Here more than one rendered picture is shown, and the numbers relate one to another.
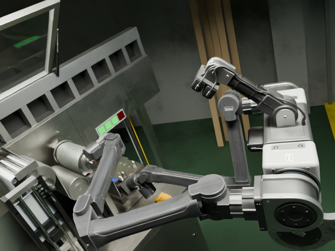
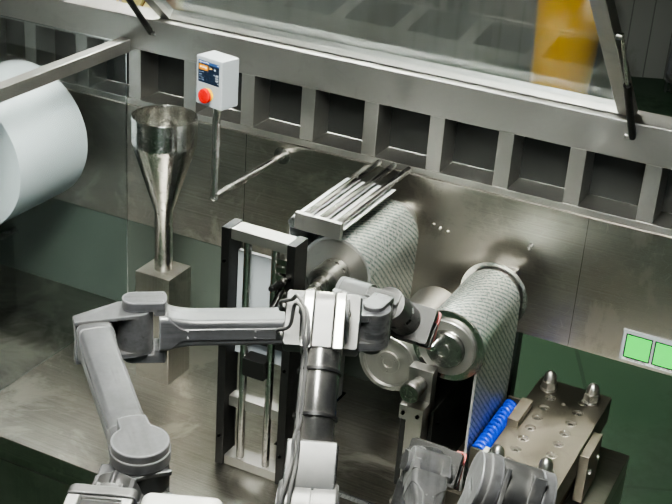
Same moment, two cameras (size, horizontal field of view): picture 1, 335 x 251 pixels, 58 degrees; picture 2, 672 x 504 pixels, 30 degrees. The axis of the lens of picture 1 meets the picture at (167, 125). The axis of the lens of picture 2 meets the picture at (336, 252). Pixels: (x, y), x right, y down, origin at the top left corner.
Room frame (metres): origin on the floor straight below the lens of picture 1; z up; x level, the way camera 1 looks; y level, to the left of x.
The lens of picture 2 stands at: (0.27, -1.38, 2.44)
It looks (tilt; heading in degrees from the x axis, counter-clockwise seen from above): 26 degrees down; 66
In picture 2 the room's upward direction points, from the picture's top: 4 degrees clockwise
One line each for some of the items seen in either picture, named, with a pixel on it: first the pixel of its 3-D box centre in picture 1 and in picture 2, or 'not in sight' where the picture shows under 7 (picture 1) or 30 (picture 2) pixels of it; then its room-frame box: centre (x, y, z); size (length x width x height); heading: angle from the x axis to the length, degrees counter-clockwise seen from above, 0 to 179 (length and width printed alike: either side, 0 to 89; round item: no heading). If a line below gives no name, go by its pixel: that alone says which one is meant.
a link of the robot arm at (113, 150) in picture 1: (103, 175); (258, 326); (0.89, 0.27, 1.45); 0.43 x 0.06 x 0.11; 165
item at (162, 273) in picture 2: not in sight; (163, 262); (0.95, 1.05, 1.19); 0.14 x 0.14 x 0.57
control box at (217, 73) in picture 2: not in sight; (214, 81); (1.00, 0.87, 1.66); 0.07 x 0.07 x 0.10; 28
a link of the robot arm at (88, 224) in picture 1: (150, 209); (134, 396); (0.65, 0.13, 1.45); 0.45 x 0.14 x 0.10; 87
